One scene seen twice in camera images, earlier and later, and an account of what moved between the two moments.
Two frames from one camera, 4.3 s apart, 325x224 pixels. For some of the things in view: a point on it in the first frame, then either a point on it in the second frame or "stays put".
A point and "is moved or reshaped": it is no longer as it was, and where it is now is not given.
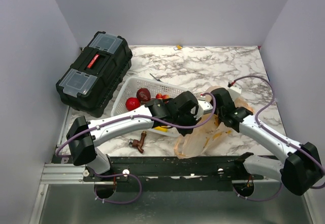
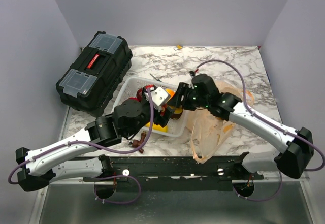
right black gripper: x=216 y=111 -> x=176 y=100
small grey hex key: x=157 y=80 stays put
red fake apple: x=143 y=94 stays put
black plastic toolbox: x=90 y=83 stays put
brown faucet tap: x=139 y=144 stays put
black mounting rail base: x=175 y=174 stays put
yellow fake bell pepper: x=160 y=128 stays put
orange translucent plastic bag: x=208 y=137 is moved or reshaped
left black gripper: x=193 y=114 -> x=162 y=120
